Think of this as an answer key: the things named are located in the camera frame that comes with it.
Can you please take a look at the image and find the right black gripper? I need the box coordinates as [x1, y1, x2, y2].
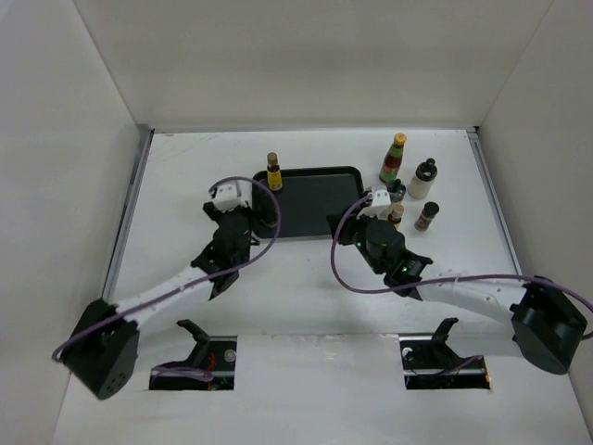
[327, 205, 385, 274]

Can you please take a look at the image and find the small yellow-label oil bottle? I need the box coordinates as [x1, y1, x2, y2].
[267, 152, 283, 192]

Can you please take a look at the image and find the yellow-label brown sauce bottle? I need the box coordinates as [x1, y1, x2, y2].
[387, 204, 405, 230]

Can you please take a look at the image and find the beige spice grinder bottle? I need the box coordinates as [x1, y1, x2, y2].
[385, 179, 407, 204]

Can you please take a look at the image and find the tall red sauce bottle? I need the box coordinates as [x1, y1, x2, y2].
[379, 133, 407, 184]

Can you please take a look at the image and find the dark-lid brown spice jar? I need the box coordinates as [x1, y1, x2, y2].
[414, 201, 440, 232]

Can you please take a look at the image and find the white pepper grinder bottle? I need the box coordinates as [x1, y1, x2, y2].
[407, 158, 438, 199]

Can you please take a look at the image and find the small brown spice jar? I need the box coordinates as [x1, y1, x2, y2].
[252, 186, 277, 229]

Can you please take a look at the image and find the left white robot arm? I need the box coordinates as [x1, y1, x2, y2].
[52, 176, 259, 401]

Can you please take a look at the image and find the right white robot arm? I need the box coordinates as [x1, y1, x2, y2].
[328, 213, 587, 375]

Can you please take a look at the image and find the black rectangular plastic tray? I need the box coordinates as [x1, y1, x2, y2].
[276, 166, 363, 238]

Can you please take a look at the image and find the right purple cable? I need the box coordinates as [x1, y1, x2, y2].
[330, 192, 593, 376]

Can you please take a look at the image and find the purple cable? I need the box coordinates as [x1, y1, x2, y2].
[51, 175, 284, 384]
[330, 192, 593, 376]

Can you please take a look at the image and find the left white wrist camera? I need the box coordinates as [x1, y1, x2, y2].
[210, 181, 249, 212]

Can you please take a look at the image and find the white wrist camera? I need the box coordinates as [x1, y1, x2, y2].
[210, 181, 249, 212]
[359, 185, 392, 219]

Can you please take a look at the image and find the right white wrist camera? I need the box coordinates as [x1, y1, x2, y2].
[359, 185, 392, 219]

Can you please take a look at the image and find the right table mount opening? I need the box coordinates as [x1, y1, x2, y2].
[399, 318, 490, 390]

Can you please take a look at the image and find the table mount opening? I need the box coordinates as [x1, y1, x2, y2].
[399, 318, 490, 390]
[148, 319, 238, 391]

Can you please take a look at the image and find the left table mount opening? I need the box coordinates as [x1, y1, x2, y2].
[148, 319, 238, 391]

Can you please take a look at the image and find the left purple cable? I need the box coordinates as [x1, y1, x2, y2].
[51, 175, 284, 384]

